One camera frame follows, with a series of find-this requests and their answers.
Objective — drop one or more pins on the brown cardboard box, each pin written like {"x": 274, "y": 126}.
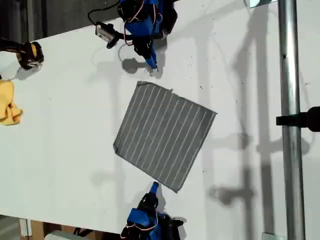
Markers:
{"x": 37, "y": 230}

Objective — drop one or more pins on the black camera box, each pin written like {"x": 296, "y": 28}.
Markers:
{"x": 103, "y": 32}

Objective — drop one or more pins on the black yellow power drill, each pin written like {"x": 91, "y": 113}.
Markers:
{"x": 27, "y": 53}

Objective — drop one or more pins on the yellow cloth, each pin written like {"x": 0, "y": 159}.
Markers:
{"x": 6, "y": 100}

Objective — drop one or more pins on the black camera stalk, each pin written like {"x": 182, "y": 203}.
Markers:
{"x": 112, "y": 43}

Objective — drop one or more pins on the grey striped towel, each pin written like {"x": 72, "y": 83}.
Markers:
{"x": 165, "y": 135}

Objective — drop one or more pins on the white plastic object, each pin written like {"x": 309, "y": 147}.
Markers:
{"x": 60, "y": 236}

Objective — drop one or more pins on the black clamp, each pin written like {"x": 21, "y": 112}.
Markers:
{"x": 300, "y": 120}

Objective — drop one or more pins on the steel post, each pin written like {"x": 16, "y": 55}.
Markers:
{"x": 290, "y": 75}

